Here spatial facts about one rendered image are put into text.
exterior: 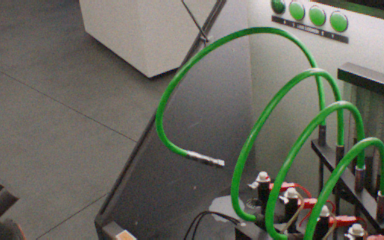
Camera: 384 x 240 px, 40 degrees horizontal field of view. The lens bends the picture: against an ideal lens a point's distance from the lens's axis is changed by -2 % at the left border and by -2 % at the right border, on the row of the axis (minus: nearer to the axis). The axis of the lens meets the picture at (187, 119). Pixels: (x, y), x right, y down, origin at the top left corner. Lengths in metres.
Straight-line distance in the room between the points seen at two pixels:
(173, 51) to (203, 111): 2.66
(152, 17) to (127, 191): 2.64
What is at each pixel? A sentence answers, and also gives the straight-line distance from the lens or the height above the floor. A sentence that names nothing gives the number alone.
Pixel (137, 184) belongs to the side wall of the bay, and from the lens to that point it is 1.37.
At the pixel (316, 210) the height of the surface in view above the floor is 1.25.
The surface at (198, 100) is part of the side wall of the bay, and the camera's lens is 1.39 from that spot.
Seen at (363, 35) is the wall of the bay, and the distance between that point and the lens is 1.21.
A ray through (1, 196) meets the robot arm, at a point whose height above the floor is 1.20.
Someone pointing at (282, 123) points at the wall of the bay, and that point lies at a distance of 1.49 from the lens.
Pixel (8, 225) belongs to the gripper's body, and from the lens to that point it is 1.23.
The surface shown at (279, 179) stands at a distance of 0.91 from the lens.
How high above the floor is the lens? 1.84
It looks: 31 degrees down
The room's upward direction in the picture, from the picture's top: 7 degrees counter-clockwise
